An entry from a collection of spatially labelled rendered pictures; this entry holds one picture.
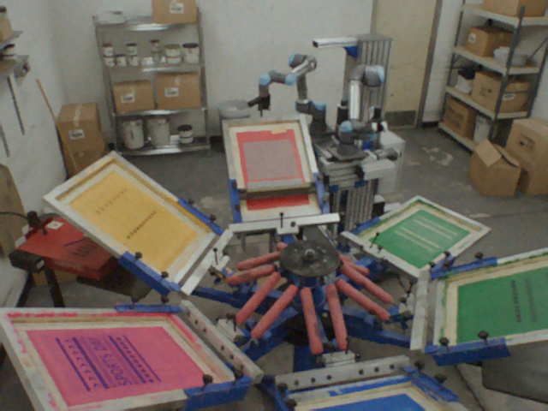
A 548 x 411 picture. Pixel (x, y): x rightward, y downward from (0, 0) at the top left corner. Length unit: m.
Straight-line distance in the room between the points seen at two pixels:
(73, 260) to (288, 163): 1.46
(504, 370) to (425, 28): 5.58
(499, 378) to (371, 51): 2.25
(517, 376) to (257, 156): 1.95
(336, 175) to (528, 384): 1.87
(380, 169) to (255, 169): 0.98
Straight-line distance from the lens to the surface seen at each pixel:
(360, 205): 4.07
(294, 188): 2.97
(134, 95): 6.15
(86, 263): 2.81
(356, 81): 3.30
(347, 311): 2.49
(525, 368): 2.59
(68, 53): 6.59
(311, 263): 2.30
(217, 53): 6.49
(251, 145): 3.23
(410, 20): 7.21
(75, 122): 5.85
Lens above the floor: 2.72
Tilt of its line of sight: 31 degrees down
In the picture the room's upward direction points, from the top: 1 degrees clockwise
